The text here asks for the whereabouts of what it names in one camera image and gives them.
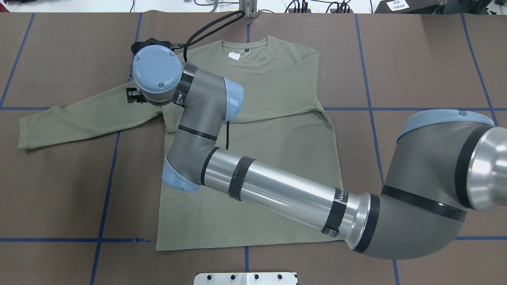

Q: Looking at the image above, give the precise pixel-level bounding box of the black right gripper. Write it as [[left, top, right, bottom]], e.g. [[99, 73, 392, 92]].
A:
[[126, 38, 183, 105]]

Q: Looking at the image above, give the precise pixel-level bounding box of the olive green long-sleeve shirt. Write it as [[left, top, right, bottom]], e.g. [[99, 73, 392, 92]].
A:
[[18, 36, 342, 251]]

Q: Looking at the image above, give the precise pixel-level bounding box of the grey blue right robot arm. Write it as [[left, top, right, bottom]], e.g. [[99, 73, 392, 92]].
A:
[[127, 36, 506, 259]]

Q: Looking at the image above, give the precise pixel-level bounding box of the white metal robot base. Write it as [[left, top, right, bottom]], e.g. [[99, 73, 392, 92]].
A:
[[193, 272, 298, 285]]

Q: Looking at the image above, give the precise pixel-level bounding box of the white paper shirt tag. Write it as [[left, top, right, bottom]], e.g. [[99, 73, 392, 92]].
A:
[[228, 51, 242, 60]]

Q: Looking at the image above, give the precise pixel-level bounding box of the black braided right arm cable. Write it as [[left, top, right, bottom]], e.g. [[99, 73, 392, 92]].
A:
[[183, 11, 246, 62]]

